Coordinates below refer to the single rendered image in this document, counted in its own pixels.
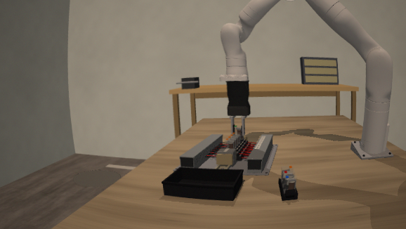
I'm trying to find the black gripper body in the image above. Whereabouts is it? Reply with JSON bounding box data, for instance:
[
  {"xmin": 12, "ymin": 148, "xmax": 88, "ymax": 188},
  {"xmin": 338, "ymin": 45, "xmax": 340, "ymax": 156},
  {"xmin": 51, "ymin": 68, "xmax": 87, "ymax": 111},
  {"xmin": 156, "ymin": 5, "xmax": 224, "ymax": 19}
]
[{"xmin": 220, "ymin": 66, "xmax": 251, "ymax": 116}]

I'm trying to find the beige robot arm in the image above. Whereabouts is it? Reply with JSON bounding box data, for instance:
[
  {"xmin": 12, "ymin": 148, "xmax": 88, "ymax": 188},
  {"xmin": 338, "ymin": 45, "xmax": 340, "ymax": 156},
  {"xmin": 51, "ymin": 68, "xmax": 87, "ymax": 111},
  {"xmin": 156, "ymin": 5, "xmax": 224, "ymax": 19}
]
[{"xmin": 221, "ymin": 0, "xmax": 393, "ymax": 154}]

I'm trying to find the black open-top tray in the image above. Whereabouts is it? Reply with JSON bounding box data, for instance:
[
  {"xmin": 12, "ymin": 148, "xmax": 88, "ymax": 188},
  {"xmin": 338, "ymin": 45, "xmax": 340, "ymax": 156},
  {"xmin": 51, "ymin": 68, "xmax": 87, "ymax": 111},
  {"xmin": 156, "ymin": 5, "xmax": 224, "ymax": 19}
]
[{"xmin": 162, "ymin": 167, "xmax": 244, "ymax": 201}]

